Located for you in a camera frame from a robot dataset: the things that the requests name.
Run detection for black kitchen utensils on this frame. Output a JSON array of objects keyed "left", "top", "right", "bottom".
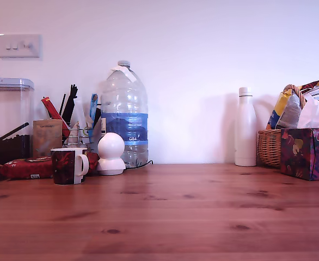
[{"left": 58, "top": 84, "right": 79, "bottom": 126}]

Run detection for dark red mug white handle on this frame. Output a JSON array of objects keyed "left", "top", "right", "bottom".
[{"left": 50, "top": 147, "right": 90, "bottom": 186}]

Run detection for brown kraft paper pouch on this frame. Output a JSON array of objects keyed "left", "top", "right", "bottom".
[{"left": 33, "top": 119, "right": 63, "bottom": 159}]

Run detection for red wrapped snack packet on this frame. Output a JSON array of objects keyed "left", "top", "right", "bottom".
[{"left": 0, "top": 151, "right": 101, "bottom": 181}]

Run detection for large clear water bottle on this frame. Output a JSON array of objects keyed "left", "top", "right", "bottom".
[{"left": 100, "top": 60, "right": 150, "bottom": 169}]

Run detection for wicker basket with handle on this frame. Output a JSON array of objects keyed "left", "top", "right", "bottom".
[{"left": 257, "top": 84, "right": 305, "bottom": 168}]

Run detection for wire kitchen tool rack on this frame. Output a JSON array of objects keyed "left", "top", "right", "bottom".
[{"left": 62, "top": 125, "right": 95, "bottom": 150}]

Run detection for dark scoop in container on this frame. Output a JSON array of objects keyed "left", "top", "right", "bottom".
[{"left": 0, "top": 122, "right": 30, "bottom": 142}]

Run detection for white plastic bag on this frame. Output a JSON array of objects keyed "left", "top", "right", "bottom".
[{"left": 296, "top": 93, "right": 319, "bottom": 129}]

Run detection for white wall light switch plate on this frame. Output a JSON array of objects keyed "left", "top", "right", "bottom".
[{"left": 0, "top": 34, "right": 44, "bottom": 59}]

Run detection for blue packet strip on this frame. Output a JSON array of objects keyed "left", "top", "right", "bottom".
[{"left": 89, "top": 93, "right": 100, "bottom": 121}]

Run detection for small white round camera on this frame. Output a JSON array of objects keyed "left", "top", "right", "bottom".
[{"left": 96, "top": 132, "right": 127, "bottom": 176}]

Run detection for clear storage container with lid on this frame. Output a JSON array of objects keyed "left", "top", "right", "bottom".
[{"left": 0, "top": 77, "right": 35, "bottom": 165}]

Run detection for white metal bottle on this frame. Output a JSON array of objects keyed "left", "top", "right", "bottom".
[{"left": 234, "top": 86, "right": 257, "bottom": 167}]

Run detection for thin black cable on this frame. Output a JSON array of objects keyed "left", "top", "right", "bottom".
[{"left": 126, "top": 160, "right": 154, "bottom": 170}]

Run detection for yellow blue snack bag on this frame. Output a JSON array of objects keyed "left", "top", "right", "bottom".
[{"left": 265, "top": 78, "right": 319, "bottom": 131}]

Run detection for floral tissue box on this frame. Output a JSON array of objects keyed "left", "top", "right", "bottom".
[{"left": 280, "top": 127, "right": 319, "bottom": 182}]

